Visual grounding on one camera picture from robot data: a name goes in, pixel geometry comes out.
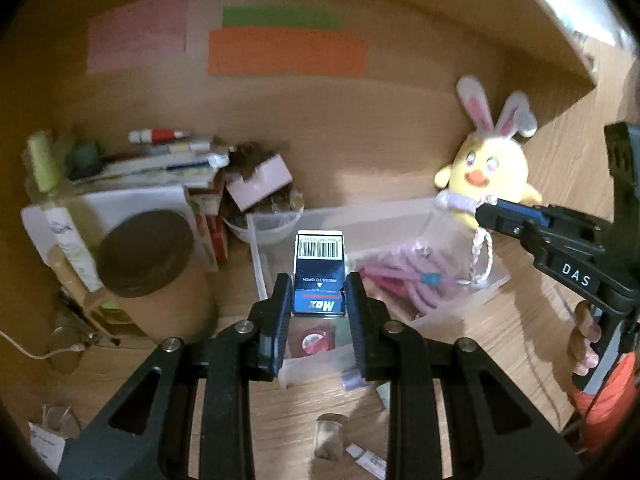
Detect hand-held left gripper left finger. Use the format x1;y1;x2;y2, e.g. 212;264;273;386
57;272;294;480

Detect person's right hand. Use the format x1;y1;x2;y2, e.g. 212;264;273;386
567;300;604;377

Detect small tan bottle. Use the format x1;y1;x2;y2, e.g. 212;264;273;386
47;250;107;322

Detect clear plastic storage box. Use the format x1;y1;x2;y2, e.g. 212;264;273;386
246;197;511;389

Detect person's right forearm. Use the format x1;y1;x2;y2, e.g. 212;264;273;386
572;352;640;457

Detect blue and white carton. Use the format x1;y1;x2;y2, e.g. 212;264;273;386
28;420;69;474

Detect red and white marker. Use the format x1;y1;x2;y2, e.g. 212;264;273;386
128;127;192;145

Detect white ceramic bowl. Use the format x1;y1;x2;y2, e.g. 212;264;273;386
222;210;304;246

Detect brown mug with lid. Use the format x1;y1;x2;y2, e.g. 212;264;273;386
96;210;219;344

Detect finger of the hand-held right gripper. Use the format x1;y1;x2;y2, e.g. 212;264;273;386
474;205;535;255
494;198;552;227

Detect white braided bracelet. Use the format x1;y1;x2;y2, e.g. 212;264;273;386
466;227;496;289

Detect orange sticky note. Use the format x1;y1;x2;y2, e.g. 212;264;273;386
207;29;368;79

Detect green spray bottle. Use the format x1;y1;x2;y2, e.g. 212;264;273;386
25;130;109;292

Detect green sticky note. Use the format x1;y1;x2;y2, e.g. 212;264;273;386
221;6;341;31

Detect yellow chick plush toy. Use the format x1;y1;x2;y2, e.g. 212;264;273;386
434;76;544;234

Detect pink rope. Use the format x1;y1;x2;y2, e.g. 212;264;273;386
367;242;472;312

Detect pink sticky note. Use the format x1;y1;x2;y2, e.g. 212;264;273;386
87;0;187;74

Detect stack of papers and booklets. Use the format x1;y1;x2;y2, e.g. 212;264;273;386
69;132;232;183

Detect small pink cardboard box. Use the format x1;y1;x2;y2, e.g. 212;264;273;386
225;155;294;211

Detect eyeglasses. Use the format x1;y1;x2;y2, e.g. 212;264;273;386
49;324;122;374

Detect white ointment tube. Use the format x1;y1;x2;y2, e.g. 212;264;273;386
347;442;389;480

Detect red carton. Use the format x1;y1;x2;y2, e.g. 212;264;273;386
200;199;232;262

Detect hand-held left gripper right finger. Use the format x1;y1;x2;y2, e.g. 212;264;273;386
345;271;584;480

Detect blue staple box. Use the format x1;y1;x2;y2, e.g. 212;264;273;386
291;230;349;317

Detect white cable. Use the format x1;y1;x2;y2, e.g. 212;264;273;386
0;329;84;361

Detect pink round tin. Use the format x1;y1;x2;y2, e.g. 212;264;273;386
300;328;334;356

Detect tan eraser block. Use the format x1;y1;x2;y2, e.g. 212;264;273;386
315;413;347;460

